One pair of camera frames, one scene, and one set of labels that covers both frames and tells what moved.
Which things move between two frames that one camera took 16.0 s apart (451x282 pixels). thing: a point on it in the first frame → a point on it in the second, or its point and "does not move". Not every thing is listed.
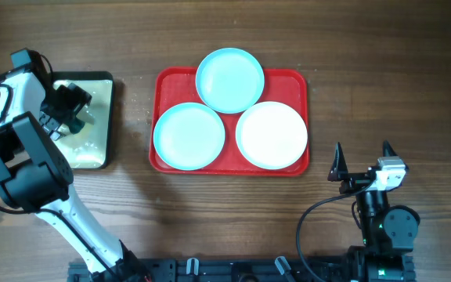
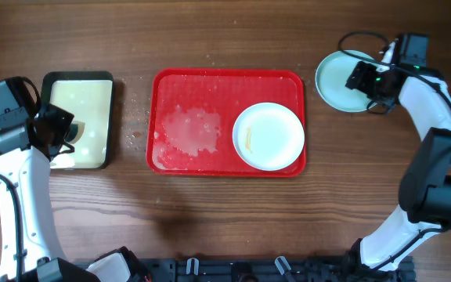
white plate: x=271 y=135 does not move
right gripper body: x=355 y=182 → x=371 y=81
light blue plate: x=189 y=136 → x=332 y=77
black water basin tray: x=89 y=148 does not move
